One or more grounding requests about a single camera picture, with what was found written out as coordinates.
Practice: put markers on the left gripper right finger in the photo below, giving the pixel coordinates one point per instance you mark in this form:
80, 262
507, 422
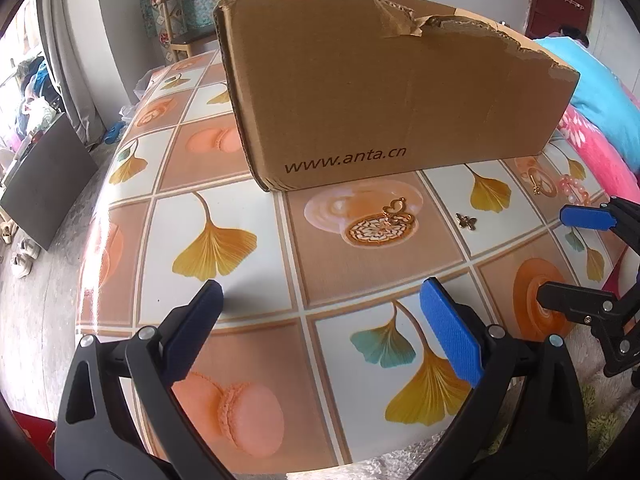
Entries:
524, 417

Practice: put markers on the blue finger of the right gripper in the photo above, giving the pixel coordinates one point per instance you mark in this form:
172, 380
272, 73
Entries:
601, 219

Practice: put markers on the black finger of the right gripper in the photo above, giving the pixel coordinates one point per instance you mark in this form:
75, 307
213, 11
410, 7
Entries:
582, 305

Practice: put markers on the light blue blanket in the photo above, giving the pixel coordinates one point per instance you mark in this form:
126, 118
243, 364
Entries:
599, 96

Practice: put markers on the patterned ginkgo table mat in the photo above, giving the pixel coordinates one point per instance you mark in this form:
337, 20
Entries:
322, 355

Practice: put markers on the gold butterfly knot pendant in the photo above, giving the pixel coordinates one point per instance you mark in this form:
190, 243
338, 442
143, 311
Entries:
397, 214

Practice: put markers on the pink floral blanket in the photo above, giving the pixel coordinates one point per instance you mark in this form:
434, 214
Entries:
600, 157

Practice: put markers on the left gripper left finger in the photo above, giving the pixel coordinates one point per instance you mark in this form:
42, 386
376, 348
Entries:
95, 435

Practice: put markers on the black board on floor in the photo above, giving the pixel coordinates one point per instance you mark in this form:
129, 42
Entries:
47, 182

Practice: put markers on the small gold bee brooch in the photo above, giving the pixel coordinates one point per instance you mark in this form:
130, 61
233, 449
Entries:
466, 222

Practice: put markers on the person in background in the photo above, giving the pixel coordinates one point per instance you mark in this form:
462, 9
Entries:
574, 33

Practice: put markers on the wooden chair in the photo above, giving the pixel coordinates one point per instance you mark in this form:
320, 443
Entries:
177, 37

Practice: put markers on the brown cardboard box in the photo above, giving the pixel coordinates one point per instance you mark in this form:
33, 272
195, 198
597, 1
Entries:
329, 91

